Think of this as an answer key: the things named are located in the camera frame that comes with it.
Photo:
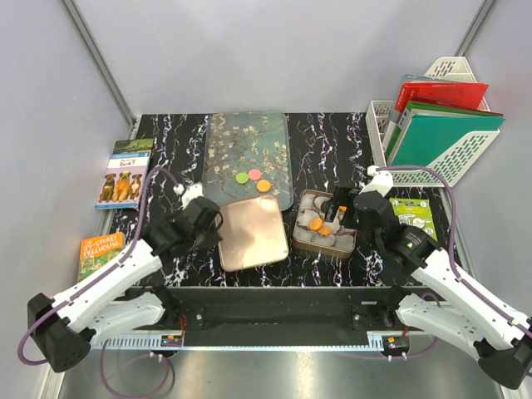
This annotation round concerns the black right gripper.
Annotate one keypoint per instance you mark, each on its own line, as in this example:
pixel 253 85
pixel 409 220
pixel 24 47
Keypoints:
pixel 341 197

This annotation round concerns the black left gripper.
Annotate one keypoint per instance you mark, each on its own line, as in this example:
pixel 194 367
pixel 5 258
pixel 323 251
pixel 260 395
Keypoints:
pixel 217 235

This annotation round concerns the orange fish-shaped cookie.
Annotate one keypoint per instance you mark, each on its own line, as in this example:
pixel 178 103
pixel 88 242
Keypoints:
pixel 325 231

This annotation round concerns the orange round striped cookie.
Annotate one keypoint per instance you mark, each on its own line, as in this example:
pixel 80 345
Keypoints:
pixel 316 224

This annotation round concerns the rose gold tin lid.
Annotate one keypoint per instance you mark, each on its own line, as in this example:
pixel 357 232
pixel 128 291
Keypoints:
pixel 252 234

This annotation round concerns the rose gold tin box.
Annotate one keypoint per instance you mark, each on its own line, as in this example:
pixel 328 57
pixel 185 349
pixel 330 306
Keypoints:
pixel 315 232

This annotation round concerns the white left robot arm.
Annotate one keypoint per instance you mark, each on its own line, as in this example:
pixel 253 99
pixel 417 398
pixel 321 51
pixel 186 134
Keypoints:
pixel 68 325

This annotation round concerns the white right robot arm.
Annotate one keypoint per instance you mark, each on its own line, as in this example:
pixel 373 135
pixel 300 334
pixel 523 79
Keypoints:
pixel 493 333

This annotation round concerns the green round cookie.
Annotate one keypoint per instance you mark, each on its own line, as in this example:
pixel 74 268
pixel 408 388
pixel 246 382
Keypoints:
pixel 242 178

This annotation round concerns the pink round cookie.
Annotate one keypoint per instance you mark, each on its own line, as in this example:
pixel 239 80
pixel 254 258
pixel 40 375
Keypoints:
pixel 255 174

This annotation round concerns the floral blue serving tray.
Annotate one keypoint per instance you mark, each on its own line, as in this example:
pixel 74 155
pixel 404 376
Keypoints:
pixel 239 142

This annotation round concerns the green comic booklet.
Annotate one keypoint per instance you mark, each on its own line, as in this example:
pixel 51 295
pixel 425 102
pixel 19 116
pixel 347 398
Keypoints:
pixel 415 212

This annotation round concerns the white file organizer rack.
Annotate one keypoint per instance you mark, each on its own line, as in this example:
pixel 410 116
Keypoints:
pixel 382 120

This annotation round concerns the dog picture book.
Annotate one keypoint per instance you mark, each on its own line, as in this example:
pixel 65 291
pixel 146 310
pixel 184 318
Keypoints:
pixel 125 174

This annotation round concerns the orange treehouse book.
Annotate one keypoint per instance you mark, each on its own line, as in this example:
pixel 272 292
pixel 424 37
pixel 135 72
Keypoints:
pixel 98 251

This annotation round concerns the red folder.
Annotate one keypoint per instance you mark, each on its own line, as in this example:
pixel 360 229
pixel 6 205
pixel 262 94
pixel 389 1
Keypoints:
pixel 468 94

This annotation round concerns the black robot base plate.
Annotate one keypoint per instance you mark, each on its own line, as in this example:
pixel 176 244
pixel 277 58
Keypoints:
pixel 280 318

